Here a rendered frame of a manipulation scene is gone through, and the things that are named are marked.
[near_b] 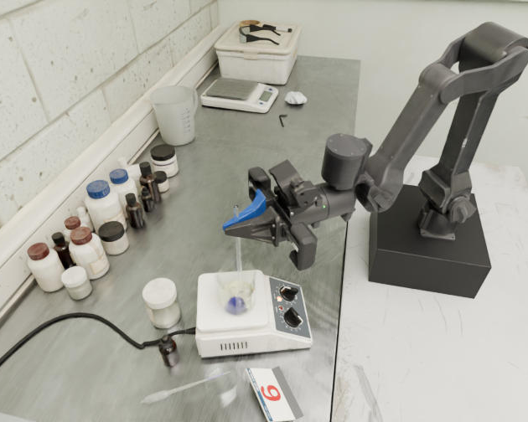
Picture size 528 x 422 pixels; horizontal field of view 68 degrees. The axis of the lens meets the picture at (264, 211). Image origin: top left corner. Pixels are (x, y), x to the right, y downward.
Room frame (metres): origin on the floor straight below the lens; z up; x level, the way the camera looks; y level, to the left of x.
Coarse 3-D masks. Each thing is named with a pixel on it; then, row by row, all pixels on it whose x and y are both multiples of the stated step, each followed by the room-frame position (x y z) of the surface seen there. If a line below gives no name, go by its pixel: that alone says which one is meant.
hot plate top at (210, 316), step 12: (204, 276) 0.47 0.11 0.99; (204, 288) 0.45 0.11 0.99; (216, 288) 0.45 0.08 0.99; (264, 288) 0.45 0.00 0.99; (204, 300) 0.42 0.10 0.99; (216, 300) 0.42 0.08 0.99; (264, 300) 0.42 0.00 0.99; (204, 312) 0.39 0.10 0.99; (216, 312) 0.39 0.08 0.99; (252, 312) 0.39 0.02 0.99; (264, 312) 0.39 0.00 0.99; (204, 324) 0.37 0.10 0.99; (216, 324) 0.37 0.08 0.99; (228, 324) 0.37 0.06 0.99; (240, 324) 0.37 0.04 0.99; (252, 324) 0.37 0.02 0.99; (264, 324) 0.37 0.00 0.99
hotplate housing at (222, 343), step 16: (304, 304) 0.46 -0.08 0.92; (272, 320) 0.39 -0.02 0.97; (208, 336) 0.36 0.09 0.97; (224, 336) 0.36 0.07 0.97; (240, 336) 0.36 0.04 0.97; (256, 336) 0.37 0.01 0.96; (272, 336) 0.37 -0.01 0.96; (288, 336) 0.38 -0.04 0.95; (208, 352) 0.36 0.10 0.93; (224, 352) 0.36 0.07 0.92; (240, 352) 0.36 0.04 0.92; (256, 352) 0.37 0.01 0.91; (272, 352) 0.37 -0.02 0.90
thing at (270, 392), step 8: (256, 376) 0.31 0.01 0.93; (264, 376) 0.32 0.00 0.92; (264, 384) 0.30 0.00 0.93; (272, 384) 0.31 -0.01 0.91; (264, 392) 0.29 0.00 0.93; (272, 392) 0.29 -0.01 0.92; (272, 400) 0.28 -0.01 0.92; (280, 400) 0.28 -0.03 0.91; (272, 408) 0.26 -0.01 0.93; (280, 408) 0.27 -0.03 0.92; (272, 416) 0.25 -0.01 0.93; (280, 416) 0.25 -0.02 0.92; (288, 416) 0.26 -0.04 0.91
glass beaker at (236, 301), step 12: (228, 264) 0.44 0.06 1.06; (252, 264) 0.43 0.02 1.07; (216, 276) 0.41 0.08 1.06; (228, 276) 0.44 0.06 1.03; (252, 276) 0.43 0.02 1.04; (228, 288) 0.39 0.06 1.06; (240, 288) 0.39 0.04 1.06; (252, 288) 0.40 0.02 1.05; (228, 300) 0.39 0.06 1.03; (240, 300) 0.39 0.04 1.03; (252, 300) 0.40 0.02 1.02; (228, 312) 0.39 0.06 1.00; (240, 312) 0.39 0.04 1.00
